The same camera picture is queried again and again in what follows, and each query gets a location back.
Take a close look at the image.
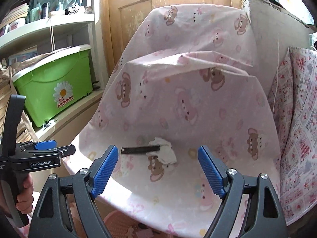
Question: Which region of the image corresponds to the white tissue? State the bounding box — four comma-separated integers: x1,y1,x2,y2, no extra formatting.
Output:
146,137,178,165

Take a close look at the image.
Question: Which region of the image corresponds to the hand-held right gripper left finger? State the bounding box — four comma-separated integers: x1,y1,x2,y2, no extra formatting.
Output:
28,145,119,238

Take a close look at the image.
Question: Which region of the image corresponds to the green plastic storage box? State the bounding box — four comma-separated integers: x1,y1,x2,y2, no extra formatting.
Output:
12,44,94,128

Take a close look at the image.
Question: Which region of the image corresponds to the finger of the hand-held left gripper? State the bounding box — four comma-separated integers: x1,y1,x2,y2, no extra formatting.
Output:
17,140,58,152
57,145,76,158

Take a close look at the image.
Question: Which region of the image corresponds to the pink bear print cloth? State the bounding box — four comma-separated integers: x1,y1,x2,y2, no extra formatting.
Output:
62,5,282,238

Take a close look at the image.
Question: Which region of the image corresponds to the white cable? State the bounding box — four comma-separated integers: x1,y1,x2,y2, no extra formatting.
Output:
263,0,282,100

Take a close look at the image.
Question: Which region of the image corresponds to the white shelf unit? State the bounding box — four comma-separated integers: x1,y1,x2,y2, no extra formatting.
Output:
0,0,111,191

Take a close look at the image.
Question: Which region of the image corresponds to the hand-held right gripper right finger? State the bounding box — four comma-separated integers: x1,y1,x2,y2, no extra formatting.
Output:
198,145,289,238

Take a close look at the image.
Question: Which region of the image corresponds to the black strip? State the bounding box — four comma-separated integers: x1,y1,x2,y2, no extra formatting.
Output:
120,145,160,155

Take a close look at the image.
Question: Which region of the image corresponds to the white printed mug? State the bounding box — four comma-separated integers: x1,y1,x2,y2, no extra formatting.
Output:
7,17,27,32

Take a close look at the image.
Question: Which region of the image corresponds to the white hanging cord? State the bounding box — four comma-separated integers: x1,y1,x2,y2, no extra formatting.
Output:
50,25,55,61

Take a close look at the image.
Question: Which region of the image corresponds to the pink plastic basket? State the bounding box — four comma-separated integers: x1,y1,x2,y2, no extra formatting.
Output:
103,208,172,238

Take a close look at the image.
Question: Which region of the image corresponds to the person's left hand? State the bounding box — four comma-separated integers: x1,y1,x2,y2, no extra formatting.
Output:
15,172,34,215

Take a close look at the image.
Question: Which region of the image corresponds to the white box appliance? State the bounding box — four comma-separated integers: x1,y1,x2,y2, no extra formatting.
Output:
241,0,315,95

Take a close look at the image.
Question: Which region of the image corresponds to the patchwork print blanket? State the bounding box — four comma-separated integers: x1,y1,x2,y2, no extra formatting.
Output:
269,47,317,226

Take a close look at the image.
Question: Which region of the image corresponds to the clear plastic container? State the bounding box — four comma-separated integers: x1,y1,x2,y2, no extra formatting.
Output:
27,0,86,23

